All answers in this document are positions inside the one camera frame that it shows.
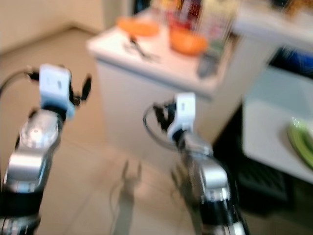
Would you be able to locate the dark metal cutlery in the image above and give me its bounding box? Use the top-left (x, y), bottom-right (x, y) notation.
top-left (128, 36), bottom-right (160, 63)

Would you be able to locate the orange bowl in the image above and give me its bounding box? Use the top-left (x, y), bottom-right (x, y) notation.
top-left (169, 26), bottom-right (209, 56)

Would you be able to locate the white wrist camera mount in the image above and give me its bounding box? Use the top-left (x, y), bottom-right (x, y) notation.
top-left (39, 63), bottom-right (77, 121)
top-left (166, 92), bottom-right (197, 143)

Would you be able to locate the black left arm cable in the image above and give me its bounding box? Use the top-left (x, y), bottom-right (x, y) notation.
top-left (0, 70), bottom-right (42, 96)

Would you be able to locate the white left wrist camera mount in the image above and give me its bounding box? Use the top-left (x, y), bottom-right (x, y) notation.
top-left (39, 63), bottom-right (77, 121)

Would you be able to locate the white shelf ledge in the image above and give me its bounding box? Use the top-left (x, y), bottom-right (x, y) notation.
top-left (232, 4), bottom-right (313, 55)

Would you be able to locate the blue chair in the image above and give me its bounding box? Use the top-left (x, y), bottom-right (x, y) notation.
top-left (270, 48), bottom-right (313, 80)

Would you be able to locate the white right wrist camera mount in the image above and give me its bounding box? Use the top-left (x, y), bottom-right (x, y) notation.
top-left (166, 92), bottom-right (197, 143)

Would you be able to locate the pale printed carton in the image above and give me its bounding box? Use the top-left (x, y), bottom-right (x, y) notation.
top-left (200, 0), bottom-right (241, 46)

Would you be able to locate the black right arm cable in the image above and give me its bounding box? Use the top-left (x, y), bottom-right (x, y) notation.
top-left (143, 105), bottom-right (177, 151)

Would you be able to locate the grey drinking cup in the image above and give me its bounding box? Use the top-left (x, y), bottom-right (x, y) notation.
top-left (196, 41), bottom-right (224, 79)

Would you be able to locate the orange plate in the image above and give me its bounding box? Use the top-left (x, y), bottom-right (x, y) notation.
top-left (116, 17), bottom-right (160, 38)

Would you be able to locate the white kitchen counter cabinet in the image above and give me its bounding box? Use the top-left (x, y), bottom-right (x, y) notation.
top-left (86, 19), bottom-right (274, 173)

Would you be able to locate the green plate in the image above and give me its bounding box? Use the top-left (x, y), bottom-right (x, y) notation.
top-left (287, 117), bottom-right (313, 170)

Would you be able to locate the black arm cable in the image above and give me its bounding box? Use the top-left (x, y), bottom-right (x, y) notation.
top-left (0, 70), bottom-right (42, 96)
top-left (143, 105), bottom-right (177, 151)

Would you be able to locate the white dining table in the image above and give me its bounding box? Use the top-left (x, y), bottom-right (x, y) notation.
top-left (242, 66), bottom-right (313, 185)

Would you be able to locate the red food package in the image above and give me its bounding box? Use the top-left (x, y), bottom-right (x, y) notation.
top-left (167, 0), bottom-right (202, 29)

